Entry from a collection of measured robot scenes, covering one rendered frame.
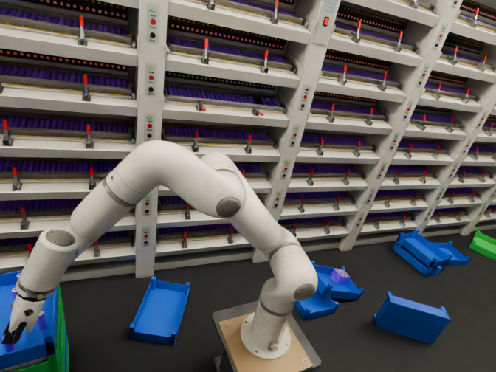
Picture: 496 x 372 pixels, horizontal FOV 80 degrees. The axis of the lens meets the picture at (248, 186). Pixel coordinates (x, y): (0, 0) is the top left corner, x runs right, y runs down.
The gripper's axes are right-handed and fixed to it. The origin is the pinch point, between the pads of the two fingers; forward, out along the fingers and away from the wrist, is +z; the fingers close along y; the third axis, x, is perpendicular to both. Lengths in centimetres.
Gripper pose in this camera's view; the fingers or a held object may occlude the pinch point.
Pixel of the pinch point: (12, 333)
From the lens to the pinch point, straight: 105.2
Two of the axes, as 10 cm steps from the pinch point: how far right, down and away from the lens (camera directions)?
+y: -4.5, -4.9, 7.5
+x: -7.1, -3.0, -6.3
